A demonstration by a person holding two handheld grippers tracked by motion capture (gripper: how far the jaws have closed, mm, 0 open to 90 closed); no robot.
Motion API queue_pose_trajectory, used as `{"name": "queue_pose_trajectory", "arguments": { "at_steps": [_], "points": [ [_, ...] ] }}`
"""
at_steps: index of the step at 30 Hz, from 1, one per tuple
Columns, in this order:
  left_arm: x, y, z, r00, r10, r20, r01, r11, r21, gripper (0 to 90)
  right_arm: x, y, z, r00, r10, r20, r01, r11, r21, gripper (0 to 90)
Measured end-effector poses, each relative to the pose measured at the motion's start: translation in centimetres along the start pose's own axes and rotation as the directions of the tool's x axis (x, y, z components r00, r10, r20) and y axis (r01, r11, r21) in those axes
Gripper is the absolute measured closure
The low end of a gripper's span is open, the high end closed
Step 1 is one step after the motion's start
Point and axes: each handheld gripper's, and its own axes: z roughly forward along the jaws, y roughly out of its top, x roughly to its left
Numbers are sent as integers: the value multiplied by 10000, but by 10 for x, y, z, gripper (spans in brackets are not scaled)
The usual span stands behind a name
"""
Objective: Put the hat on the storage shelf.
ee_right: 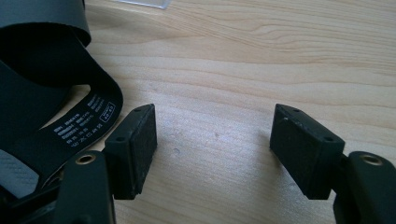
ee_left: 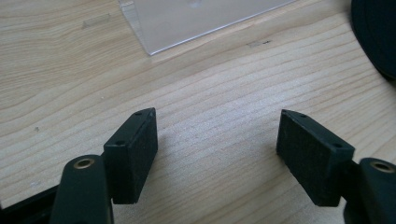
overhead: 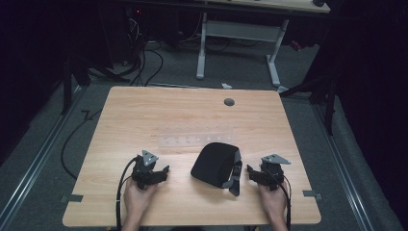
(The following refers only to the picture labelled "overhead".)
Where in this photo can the clear plastic strip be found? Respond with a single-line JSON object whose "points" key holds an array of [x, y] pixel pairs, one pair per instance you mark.
{"points": [[192, 140]]}

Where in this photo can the grey tape piece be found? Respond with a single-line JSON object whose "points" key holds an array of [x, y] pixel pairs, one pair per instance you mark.
{"points": [[72, 198], [311, 194]]}

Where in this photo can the dark object on desk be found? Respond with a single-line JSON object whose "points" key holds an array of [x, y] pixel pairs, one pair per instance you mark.
{"points": [[318, 2]]}

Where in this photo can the white frame desk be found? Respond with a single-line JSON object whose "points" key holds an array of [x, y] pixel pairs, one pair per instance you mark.
{"points": [[239, 30]]}

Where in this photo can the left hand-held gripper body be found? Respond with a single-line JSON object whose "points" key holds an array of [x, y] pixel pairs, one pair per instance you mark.
{"points": [[143, 173]]}

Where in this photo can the person's left hand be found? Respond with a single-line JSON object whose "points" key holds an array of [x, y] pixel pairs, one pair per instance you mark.
{"points": [[136, 202]]}

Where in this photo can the white paper scrap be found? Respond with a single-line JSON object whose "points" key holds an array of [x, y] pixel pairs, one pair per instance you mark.
{"points": [[226, 85]]}

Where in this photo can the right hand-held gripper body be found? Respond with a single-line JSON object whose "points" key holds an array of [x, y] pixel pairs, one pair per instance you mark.
{"points": [[272, 174]]}

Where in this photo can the small red object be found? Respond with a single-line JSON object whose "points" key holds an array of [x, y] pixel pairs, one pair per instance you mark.
{"points": [[295, 45]]}

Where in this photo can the metal floor rail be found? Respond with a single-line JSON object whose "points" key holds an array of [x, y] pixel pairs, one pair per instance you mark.
{"points": [[343, 166], [35, 163]]}

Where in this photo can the person's right hand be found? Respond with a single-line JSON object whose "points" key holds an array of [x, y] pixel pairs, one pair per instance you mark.
{"points": [[275, 203]]}

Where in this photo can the black stand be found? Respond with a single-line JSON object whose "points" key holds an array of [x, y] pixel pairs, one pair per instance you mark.
{"points": [[67, 86], [328, 106]]}

